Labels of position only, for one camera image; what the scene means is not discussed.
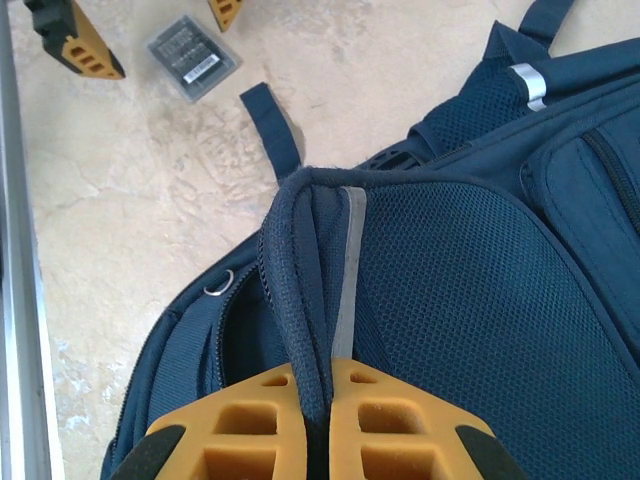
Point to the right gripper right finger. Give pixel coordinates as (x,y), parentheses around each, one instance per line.
(435,440)

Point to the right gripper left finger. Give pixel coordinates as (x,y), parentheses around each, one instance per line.
(200,440)

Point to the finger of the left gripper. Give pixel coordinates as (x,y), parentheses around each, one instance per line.
(225,12)
(75,45)

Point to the clear plastic case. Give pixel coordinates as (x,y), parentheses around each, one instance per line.
(192,57)

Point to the navy blue student backpack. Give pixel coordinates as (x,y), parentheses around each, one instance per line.
(450,275)

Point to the aluminium table rail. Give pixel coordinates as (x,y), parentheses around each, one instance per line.
(20,250)

